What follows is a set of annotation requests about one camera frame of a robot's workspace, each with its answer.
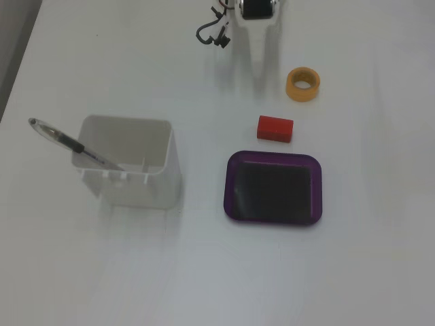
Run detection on clear black ballpoint pen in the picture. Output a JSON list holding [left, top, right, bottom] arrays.
[[28, 117, 126, 172]]

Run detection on red rectangular cube block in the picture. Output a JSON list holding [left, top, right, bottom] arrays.
[[256, 115, 294, 143]]

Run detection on red white black servo wires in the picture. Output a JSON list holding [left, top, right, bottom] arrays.
[[209, 0, 236, 17]]

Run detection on black cable with connector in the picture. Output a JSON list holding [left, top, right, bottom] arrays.
[[195, 18, 230, 48]]

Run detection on yellow masking tape roll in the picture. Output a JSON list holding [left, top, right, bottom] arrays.
[[285, 67, 321, 103]]

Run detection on purple metal tray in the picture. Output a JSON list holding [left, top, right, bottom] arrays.
[[223, 150, 323, 227]]

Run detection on white plastic container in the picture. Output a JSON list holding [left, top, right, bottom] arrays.
[[71, 114, 182, 209]]

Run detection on white fixed gripper finger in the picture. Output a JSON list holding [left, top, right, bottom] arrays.
[[245, 24, 271, 69]]

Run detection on white gripper body with motor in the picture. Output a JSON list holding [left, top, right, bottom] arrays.
[[233, 0, 283, 30]]

